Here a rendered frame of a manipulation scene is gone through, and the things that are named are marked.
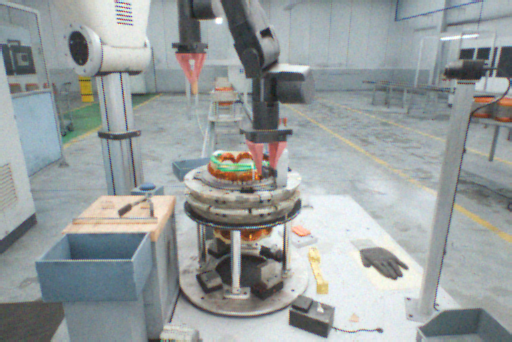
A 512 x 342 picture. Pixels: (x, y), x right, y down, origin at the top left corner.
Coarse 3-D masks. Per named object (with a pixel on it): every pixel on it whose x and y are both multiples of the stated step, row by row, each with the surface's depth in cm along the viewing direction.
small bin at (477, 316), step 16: (432, 320) 79; (448, 320) 80; (464, 320) 80; (480, 320) 80; (496, 320) 76; (416, 336) 79; (432, 336) 80; (448, 336) 81; (464, 336) 81; (480, 336) 80; (496, 336) 76
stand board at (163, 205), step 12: (96, 204) 83; (120, 204) 83; (156, 204) 83; (168, 204) 83; (84, 216) 77; (96, 216) 77; (108, 216) 77; (120, 216) 77; (132, 216) 77; (144, 216) 77; (168, 216) 81; (72, 228) 71; (84, 228) 71; (96, 228) 71; (108, 228) 71; (120, 228) 71; (132, 228) 71; (144, 228) 71; (156, 228) 71; (156, 240) 71
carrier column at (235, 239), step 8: (232, 232) 85; (232, 240) 86; (240, 240) 87; (232, 248) 86; (240, 248) 87; (232, 256) 87; (240, 256) 88; (232, 264) 88; (240, 264) 88; (232, 272) 89; (240, 272) 89; (232, 280) 89; (240, 280) 90; (232, 288) 90; (240, 288) 90
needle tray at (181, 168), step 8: (184, 160) 122; (192, 160) 123; (200, 160) 124; (208, 160) 125; (176, 168) 115; (184, 168) 122; (192, 168) 113; (176, 176) 117; (184, 176) 112; (208, 232) 124
